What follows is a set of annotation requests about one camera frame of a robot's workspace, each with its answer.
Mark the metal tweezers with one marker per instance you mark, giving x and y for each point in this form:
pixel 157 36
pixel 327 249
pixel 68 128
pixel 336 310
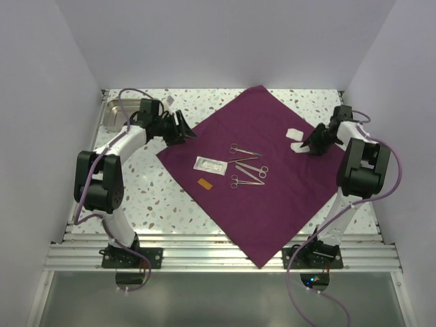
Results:
pixel 249 174

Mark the orange bandage strip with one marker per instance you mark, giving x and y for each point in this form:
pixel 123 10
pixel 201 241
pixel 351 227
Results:
pixel 205 184

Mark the purple cloth drape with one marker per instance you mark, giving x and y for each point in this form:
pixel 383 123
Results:
pixel 259 219

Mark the thin metal forceps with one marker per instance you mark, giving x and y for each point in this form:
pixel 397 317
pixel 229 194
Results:
pixel 235 160

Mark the middle metal scissors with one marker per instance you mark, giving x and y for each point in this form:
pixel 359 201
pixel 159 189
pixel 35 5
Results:
pixel 262 171

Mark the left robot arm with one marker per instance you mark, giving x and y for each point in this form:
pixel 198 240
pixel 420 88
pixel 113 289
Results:
pixel 98 185

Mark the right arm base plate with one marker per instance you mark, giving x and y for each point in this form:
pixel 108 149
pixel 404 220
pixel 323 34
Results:
pixel 318 256

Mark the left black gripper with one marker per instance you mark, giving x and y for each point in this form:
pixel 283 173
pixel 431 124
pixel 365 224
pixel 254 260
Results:
pixel 177 136

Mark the stainless steel tray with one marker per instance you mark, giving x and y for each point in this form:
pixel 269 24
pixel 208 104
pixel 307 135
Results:
pixel 113 118

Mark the lower hemostat clamp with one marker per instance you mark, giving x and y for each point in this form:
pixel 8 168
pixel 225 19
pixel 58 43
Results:
pixel 236 182

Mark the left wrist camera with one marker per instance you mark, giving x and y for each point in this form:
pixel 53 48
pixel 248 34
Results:
pixel 167 103

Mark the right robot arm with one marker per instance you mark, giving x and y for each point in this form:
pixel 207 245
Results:
pixel 360 176

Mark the white suture packet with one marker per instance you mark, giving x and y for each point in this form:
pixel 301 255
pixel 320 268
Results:
pixel 210 165

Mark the upper small scissors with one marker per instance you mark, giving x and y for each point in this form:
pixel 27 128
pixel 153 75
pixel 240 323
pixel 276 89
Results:
pixel 235 149

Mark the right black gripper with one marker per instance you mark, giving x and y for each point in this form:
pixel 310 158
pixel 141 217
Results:
pixel 318 149

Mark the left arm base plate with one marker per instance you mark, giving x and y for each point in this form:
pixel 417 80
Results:
pixel 118 258

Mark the white gauze pad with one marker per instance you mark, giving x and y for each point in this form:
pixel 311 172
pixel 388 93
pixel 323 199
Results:
pixel 295 134
pixel 299 147

